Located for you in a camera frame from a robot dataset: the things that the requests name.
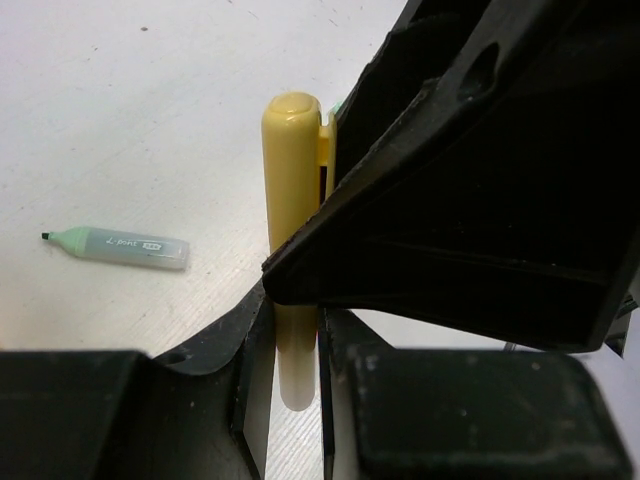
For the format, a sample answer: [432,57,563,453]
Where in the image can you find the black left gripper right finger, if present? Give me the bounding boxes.
[318,309,635,479]

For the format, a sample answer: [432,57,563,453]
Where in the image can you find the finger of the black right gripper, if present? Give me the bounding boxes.
[263,1,639,352]

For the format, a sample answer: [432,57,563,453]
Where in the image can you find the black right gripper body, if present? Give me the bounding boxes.
[334,1,483,190]

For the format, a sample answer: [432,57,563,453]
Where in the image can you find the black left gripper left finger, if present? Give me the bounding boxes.
[1,285,274,479]

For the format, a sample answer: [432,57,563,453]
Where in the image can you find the yellow highlighter cap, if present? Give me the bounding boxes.
[261,92,337,252]

